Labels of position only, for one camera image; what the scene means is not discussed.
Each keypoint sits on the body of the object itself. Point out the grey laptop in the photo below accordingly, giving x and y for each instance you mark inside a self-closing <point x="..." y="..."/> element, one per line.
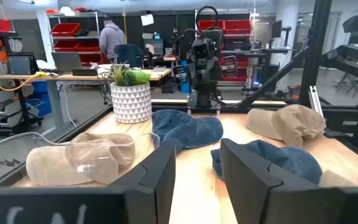
<point x="66" y="61"/>

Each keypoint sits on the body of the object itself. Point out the green artificial plant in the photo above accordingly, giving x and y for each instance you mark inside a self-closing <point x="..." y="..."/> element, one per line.
<point x="129" y="76"/>

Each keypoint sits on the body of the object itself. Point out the person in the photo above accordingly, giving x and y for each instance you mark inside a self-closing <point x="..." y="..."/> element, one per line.
<point x="112" y="39"/>

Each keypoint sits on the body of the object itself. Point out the black upright frame post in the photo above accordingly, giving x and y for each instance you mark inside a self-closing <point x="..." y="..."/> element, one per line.
<point x="315" y="53"/>

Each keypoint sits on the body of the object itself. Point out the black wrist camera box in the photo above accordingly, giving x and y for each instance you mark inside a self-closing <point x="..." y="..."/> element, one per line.
<point x="202" y="49"/>

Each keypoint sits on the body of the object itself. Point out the beige cap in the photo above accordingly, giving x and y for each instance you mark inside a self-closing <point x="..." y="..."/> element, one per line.
<point x="98" y="161"/>
<point x="291" y="124"/>

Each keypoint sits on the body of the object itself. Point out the silver aluminium profile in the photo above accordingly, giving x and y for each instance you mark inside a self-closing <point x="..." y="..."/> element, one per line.
<point x="315" y="101"/>

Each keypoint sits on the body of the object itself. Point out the white paper sheet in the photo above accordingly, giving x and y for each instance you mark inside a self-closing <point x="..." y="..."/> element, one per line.
<point x="147" y="20"/>

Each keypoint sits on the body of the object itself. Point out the blue denim cap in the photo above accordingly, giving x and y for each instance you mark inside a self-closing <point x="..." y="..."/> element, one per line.
<point x="194" y="127"/>
<point x="291" y="161"/>

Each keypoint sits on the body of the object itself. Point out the teal office chair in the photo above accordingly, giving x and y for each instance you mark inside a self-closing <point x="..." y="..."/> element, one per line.
<point x="129" y="55"/>

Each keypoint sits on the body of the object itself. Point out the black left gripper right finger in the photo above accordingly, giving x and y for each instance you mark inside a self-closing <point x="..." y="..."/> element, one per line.
<point x="253" y="193"/>

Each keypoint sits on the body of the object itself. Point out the blue storage bin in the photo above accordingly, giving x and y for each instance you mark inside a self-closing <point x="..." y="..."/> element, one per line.
<point x="40" y="105"/>

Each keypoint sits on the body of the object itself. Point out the red storage bin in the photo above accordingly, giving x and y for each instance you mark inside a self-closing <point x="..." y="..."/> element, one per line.
<point x="64" y="46"/>
<point x="90" y="58"/>
<point x="210" y="24"/>
<point x="88" y="46"/>
<point x="238" y="27"/>
<point x="64" y="29"/>

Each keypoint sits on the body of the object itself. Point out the black diagonal frame strut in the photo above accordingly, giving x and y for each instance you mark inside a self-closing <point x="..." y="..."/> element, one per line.
<point x="272" y="81"/>

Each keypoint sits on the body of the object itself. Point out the black computer monitor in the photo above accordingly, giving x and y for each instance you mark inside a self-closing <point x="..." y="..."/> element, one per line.
<point x="276" y="29"/>

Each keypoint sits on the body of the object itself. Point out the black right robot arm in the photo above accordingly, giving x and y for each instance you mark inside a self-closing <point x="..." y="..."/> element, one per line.
<point x="204" y="93"/>

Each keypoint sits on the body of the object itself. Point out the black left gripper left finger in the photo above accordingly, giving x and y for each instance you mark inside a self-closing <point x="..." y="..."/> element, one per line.
<point x="148" y="186"/>

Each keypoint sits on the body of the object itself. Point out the white triangle patterned pot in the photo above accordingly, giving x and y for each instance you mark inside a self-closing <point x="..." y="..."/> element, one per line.
<point x="131" y="102"/>

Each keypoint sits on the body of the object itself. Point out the wooden top desk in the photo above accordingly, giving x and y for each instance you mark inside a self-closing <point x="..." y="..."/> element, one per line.
<point x="73" y="77"/>

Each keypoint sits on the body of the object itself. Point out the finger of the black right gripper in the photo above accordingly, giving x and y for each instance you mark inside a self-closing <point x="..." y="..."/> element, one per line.
<point x="180" y="74"/>
<point x="229" y="67"/>

